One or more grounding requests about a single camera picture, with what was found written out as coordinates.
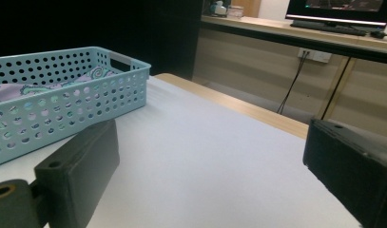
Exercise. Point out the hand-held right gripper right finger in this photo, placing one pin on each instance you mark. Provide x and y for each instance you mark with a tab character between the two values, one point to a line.
352	164

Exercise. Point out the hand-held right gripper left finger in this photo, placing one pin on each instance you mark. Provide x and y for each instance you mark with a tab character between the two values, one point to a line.
83	171

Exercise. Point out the light blue perforated plastic basket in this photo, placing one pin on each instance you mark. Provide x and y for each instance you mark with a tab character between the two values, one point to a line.
70	126

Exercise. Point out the purple seahorse print cloth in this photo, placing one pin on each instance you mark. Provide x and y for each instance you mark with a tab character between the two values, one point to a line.
10	91

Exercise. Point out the black computer mouse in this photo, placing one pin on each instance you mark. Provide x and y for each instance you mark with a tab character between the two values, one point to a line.
378	34

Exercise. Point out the black keyboard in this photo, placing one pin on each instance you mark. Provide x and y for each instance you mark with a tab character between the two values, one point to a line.
327	28

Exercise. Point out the beige wooden counter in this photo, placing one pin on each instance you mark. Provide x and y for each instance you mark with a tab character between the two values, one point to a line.
251	66

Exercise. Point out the dark screen computer monitor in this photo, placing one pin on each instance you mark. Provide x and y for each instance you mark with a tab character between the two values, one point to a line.
340	9

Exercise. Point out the wooden board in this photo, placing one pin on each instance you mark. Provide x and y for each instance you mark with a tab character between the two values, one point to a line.
248	7

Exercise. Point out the clear plastic box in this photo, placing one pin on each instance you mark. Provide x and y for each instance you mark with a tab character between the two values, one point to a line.
235	11

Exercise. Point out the white and blue bottle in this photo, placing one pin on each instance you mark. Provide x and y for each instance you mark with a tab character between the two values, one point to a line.
220	8

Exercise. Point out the white wall outlet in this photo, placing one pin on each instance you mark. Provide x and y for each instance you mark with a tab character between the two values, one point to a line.
319	56

